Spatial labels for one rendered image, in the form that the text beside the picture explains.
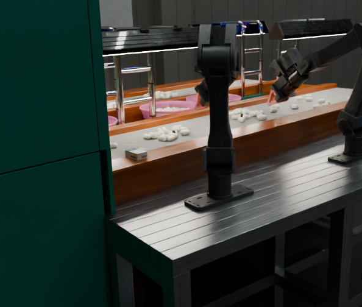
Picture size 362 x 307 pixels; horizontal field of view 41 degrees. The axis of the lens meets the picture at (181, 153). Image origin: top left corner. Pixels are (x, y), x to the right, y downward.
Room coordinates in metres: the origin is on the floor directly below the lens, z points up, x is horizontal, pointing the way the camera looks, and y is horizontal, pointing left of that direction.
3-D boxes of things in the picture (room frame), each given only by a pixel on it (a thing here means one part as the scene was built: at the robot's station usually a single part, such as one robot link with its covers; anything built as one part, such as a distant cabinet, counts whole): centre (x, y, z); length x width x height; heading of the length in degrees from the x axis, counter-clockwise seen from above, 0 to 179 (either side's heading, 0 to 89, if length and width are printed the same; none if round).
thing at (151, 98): (1.81, 0.11, 0.90); 0.20 x 0.19 x 0.45; 131
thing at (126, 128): (2.13, -0.19, 0.71); 1.81 x 0.06 x 0.11; 131
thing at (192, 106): (2.14, 0.05, 0.72); 0.27 x 0.27 x 0.10
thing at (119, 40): (1.75, 0.06, 1.08); 0.62 x 0.08 x 0.07; 131
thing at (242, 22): (2.75, -0.35, 0.90); 0.20 x 0.19 x 0.45; 131
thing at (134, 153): (1.34, 0.13, 0.78); 0.06 x 0.04 x 0.02; 41
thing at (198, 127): (1.99, -0.30, 0.73); 1.81 x 0.30 x 0.02; 131
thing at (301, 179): (1.61, -0.20, 0.65); 1.20 x 0.90 x 0.04; 126
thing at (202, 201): (1.23, -0.10, 0.71); 0.20 x 0.07 x 0.08; 126
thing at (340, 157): (1.58, -0.59, 0.71); 0.20 x 0.07 x 0.08; 126
